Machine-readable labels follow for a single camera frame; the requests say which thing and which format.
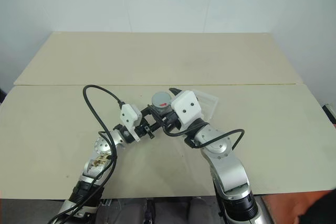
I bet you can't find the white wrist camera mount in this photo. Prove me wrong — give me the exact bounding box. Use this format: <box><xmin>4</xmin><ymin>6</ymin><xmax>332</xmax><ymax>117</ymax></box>
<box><xmin>171</xmin><ymin>90</ymin><xmax>205</xmax><ymax>130</ymax></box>
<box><xmin>120</xmin><ymin>104</ymin><xmax>142</xmax><ymax>141</ymax></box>

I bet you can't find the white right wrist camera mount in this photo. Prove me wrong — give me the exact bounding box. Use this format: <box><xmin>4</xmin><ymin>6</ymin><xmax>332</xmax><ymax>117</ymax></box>
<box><xmin>171</xmin><ymin>90</ymin><xmax>205</xmax><ymax>130</ymax></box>

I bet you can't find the orange sheet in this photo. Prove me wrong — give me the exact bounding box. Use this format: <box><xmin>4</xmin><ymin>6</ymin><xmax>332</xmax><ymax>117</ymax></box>
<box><xmin>259</xmin><ymin>189</ymin><xmax>336</xmax><ymax>224</ymax></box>

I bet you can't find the black rounded object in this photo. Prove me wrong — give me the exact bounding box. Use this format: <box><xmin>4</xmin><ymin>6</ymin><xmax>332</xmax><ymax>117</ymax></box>
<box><xmin>296</xmin><ymin>190</ymin><xmax>336</xmax><ymax>224</ymax></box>

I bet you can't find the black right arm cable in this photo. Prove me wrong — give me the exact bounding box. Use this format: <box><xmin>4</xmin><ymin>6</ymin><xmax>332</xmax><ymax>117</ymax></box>
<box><xmin>160</xmin><ymin>119</ymin><xmax>246</xmax><ymax>149</ymax></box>

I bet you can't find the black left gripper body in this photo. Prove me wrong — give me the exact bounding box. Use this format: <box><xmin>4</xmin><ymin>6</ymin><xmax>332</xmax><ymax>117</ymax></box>
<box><xmin>134</xmin><ymin>119</ymin><xmax>156</xmax><ymax>140</ymax></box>

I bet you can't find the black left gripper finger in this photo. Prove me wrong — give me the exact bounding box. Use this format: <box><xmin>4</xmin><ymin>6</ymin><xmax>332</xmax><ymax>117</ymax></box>
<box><xmin>140</xmin><ymin>105</ymin><xmax>159</xmax><ymax>120</ymax></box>
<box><xmin>150</xmin><ymin>115</ymin><xmax>169</xmax><ymax>132</ymax></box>

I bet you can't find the small clear jar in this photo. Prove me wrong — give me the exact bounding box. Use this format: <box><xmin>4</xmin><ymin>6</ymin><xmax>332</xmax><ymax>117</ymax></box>
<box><xmin>151</xmin><ymin>104</ymin><xmax>172</xmax><ymax>117</ymax></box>

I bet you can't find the grey jar lid red mark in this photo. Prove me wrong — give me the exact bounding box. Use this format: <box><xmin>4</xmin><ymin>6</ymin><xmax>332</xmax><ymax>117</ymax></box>
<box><xmin>151</xmin><ymin>91</ymin><xmax>173</xmax><ymax>110</ymax></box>

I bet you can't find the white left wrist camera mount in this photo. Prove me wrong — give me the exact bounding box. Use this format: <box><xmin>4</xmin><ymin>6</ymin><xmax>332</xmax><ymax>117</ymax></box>
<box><xmin>120</xmin><ymin>104</ymin><xmax>142</xmax><ymax>141</ymax></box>

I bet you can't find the clear plastic box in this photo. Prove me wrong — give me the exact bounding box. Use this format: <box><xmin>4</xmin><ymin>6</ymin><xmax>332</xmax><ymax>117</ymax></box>
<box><xmin>192</xmin><ymin>88</ymin><xmax>220</xmax><ymax>120</ymax></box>

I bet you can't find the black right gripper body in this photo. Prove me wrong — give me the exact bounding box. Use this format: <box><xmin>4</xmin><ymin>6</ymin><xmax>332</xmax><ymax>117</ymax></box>
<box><xmin>170</xmin><ymin>111</ymin><xmax>183</xmax><ymax>131</ymax></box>

